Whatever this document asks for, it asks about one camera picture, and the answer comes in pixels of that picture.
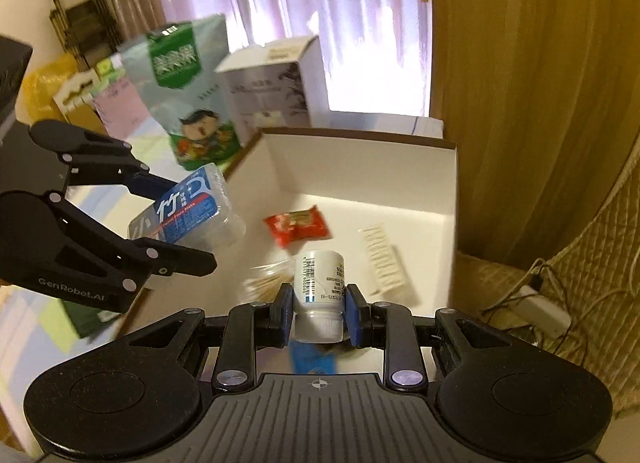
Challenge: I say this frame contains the clear floss box blue label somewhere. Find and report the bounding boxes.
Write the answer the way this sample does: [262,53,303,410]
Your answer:
[127,163,247,250]

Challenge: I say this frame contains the white pill bottle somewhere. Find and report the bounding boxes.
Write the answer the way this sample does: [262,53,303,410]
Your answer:
[293,250,347,344]

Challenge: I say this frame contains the red snack packet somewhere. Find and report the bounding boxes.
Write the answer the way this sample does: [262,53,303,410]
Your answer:
[263,204,332,248]

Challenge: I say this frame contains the black power cable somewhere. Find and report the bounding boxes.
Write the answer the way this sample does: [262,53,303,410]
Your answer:
[480,257,613,351]

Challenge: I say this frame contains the beige quilted cushion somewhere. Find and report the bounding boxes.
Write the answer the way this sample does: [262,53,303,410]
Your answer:
[451,133,640,416]

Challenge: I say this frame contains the clear bag of cotton swabs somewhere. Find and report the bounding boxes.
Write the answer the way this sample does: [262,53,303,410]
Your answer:
[242,257,297,305]

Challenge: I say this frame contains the white power strip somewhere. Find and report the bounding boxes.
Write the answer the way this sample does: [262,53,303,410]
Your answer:
[514,284,572,337]

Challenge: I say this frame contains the white humidifier carton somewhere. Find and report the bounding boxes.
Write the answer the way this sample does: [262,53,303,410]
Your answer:
[214,36,332,147]

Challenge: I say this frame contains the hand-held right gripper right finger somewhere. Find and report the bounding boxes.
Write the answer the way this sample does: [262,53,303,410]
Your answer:
[346,283,521,390]

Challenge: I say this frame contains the green white tissue pack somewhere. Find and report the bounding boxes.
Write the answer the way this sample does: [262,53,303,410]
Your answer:
[54,57,127,112]

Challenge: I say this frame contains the white cardboard box brown outside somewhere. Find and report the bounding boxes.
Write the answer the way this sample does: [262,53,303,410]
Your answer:
[112,127,459,374]

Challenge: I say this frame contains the pink paper packet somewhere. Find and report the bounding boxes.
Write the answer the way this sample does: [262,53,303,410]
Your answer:
[92,78,152,141]

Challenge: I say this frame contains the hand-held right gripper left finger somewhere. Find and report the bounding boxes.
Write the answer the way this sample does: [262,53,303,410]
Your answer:
[116,283,295,392]

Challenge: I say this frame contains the white ribbed plastic strip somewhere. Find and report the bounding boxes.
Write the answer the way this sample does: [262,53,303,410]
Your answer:
[357,224,409,295]

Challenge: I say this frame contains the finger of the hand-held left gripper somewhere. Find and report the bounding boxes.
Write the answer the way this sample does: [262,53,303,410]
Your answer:
[49,190,217,294]
[29,119,177,209]

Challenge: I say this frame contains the golden brown curtain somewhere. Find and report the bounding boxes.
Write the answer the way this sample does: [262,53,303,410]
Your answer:
[429,0,640,264]

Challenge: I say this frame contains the pink sheer curtain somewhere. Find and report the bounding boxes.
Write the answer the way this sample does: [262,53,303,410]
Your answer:
[96,0,434,117]

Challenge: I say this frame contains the blue hand cream tube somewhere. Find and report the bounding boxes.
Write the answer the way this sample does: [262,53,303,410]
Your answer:
[289,340,347,375]

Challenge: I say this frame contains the green cartoon snack bag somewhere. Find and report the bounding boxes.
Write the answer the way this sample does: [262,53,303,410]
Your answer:
[121,14,244,172]

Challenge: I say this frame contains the yellow plastic bag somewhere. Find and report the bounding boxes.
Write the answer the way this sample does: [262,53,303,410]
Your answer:
[21,53,81,120]

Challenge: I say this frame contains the pastel checkered desktop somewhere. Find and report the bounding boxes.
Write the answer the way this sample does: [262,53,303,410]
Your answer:
[0,113,253,449]

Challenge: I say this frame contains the dark green flat packet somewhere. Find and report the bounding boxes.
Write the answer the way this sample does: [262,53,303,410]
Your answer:
[62,288,134,342]

